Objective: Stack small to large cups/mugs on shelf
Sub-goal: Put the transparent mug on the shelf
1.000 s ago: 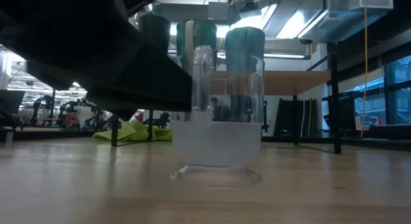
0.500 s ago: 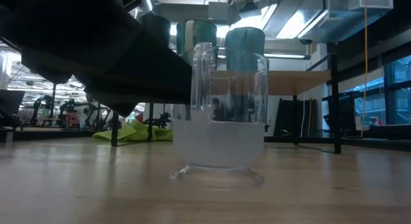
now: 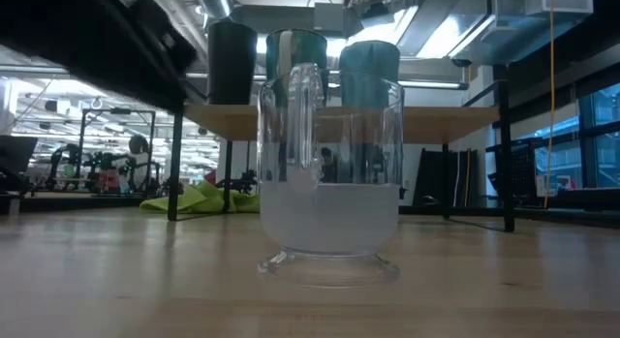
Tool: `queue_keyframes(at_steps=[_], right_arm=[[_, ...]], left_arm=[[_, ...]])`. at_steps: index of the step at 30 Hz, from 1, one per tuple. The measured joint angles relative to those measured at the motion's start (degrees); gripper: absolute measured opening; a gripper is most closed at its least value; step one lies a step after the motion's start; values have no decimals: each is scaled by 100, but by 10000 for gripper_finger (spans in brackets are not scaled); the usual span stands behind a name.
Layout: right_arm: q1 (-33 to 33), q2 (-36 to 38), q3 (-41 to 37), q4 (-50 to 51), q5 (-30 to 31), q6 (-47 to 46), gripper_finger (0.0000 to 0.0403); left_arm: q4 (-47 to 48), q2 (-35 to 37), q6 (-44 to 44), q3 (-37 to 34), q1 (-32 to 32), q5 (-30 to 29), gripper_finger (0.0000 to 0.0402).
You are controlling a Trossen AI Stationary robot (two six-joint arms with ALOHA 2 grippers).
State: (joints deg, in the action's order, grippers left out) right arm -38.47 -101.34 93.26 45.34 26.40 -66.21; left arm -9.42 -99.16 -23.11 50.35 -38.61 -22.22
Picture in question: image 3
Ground green mug white handle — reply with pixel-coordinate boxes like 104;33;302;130
264;28;329;107

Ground light blue mug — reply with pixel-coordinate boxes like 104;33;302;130
338;39;402;108

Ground black tumbler cup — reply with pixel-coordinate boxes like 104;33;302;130
206;19;260;107

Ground wooden shelf black metal legs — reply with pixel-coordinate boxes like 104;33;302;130
167;70;516;232

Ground person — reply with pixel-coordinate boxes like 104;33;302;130
319;146;340;184
126;134;152;187

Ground green cloth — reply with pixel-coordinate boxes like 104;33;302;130
139;179;263;215

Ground black leaning panels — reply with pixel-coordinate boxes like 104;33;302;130
413;147;480;208

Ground black background monitor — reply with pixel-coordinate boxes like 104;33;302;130
0;136;39;194

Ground silver ceiling air duct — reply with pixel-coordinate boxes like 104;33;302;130
196;0;233;18

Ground black background rack frame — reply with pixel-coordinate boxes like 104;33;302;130
79;108;157;184

